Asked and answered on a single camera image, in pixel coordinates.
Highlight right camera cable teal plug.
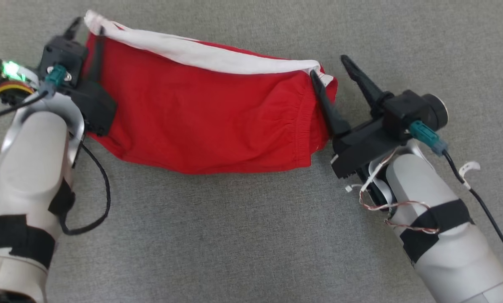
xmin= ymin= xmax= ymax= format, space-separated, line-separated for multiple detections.
xmin=409 ymin=120 xmax=503 ymax=270

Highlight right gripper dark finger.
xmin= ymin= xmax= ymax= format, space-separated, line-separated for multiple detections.
xmin=310 ymin=69 xmax=352 ymax=137
xmin=341 ymin=55 xmax=393 ymax=116

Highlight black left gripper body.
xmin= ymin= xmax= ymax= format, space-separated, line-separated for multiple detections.
xmin=69 ymin=80 xmax=117 ymax=136

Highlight left camera cable teal plug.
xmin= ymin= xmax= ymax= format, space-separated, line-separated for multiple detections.
xmin=0 ymin=63 xmax=73 ymax=125

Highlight white cable clip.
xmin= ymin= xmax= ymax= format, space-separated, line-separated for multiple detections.
xmin=459 ymin=161 xmax=481 ymax=190

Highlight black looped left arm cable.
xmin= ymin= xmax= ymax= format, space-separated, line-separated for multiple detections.
xmin=60 ymin=143 xmax=111 ymax=235

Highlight red white-trimmed garment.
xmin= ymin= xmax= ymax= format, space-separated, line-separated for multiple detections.
xmin=83 ymin=9 xmax=338 ymax=175

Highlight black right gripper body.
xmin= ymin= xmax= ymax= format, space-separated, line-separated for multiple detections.
xmin=331 ymin=118 xmax=405 ymax=179

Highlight camera cable teal plug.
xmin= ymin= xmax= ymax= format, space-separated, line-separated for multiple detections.
xmin=0 ymin=63 xmax=73 ymax=125
xmin=409 ymin=120 xmax=503 ymax=270

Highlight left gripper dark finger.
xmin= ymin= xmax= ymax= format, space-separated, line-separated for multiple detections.
xmin=87 ymin=26 xmax=106 ymax=81
xmin=62 ymin=17 xmax=84 ymax=40

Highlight thin twisted right arm wires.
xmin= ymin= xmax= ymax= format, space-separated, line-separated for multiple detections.
xmin=359 ymin=147 xmax=441 ymax=234

